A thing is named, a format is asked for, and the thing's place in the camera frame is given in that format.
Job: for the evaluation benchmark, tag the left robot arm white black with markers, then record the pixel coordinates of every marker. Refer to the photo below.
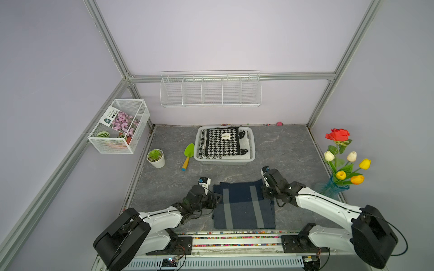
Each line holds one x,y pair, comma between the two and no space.
135,233

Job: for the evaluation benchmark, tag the smiley houndstooth white scarf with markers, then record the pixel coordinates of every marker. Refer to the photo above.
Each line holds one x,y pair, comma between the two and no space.
204,141

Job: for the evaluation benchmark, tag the white mesh wall basket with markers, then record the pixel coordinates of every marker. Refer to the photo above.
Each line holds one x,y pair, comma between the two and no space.
109,141

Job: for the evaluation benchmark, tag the blue glass vase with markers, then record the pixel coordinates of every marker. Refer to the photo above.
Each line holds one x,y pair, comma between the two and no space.
330,189

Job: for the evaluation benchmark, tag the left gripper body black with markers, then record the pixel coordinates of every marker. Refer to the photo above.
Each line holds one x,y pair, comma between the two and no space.
208,202

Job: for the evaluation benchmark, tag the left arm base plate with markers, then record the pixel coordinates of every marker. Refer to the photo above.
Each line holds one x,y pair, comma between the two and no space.
178,246

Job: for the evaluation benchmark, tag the navy striped scarf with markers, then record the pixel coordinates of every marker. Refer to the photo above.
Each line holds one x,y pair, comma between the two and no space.
243,207

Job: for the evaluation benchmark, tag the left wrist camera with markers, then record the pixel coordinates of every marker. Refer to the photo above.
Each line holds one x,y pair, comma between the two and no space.
205,183

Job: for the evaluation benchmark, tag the flower seed packet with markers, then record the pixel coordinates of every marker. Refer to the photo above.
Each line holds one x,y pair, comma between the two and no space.
120,121

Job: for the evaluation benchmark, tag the white plastic basket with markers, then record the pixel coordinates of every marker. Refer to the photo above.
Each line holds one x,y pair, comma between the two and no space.
223,161

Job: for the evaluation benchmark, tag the green toy shovel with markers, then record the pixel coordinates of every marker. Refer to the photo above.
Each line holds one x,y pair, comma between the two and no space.
188,152

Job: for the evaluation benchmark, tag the artificial flower bouquet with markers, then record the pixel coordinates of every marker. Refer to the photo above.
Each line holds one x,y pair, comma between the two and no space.
345,171

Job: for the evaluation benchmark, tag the black white houndstooth scarf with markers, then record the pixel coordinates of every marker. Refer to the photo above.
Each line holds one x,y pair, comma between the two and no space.
222,142

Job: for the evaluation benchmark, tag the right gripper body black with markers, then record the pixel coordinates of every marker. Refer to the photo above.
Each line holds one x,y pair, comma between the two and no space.
267,192

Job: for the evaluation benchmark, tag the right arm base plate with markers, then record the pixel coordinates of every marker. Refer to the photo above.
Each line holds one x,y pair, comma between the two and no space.
293,244

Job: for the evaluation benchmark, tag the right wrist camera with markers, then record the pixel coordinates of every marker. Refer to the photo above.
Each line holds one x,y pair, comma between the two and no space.
266,176

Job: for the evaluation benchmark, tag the white wire wall shelf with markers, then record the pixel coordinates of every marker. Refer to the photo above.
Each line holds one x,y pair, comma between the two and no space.
211,90

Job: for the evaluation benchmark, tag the small potted green plant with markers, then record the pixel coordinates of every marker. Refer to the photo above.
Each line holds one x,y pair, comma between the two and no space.
156,158

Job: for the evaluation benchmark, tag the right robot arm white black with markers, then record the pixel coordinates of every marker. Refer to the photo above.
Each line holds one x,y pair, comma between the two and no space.
362,230

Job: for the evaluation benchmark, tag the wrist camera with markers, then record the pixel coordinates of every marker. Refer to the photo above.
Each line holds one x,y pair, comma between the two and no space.
266,176
205,183

